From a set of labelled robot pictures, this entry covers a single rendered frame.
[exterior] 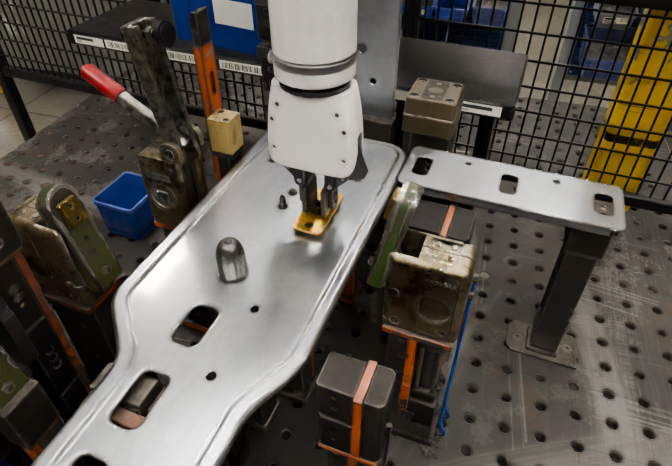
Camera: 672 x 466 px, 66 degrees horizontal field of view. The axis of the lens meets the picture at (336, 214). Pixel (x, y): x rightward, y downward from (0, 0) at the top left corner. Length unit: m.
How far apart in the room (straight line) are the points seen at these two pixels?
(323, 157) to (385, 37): 0.30
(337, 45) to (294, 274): 0.25
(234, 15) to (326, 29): 0.53
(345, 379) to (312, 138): 0.25
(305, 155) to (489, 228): 0.64
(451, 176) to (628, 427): 0.45
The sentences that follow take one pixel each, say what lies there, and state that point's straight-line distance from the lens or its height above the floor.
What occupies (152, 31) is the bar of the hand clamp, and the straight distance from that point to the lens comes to 0.64.
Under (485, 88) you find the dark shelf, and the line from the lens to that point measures 0.92.
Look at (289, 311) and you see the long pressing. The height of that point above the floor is 1.00.
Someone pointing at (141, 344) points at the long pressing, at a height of 1.00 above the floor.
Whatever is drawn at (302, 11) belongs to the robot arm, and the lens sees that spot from 0.48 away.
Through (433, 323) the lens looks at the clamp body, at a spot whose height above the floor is 0.96.
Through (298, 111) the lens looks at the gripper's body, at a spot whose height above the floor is 1.16.
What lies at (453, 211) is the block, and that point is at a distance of 0.71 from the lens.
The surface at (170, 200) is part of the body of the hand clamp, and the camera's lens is 0.74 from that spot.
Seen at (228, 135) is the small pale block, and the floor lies 1.05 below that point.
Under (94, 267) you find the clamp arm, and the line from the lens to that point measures 0.62.
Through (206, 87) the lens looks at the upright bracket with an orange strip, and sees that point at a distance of 0.75.
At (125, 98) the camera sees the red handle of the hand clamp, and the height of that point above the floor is 1.11.
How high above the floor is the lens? 1.42
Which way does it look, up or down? 40 degrees down
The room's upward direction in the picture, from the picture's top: straight up
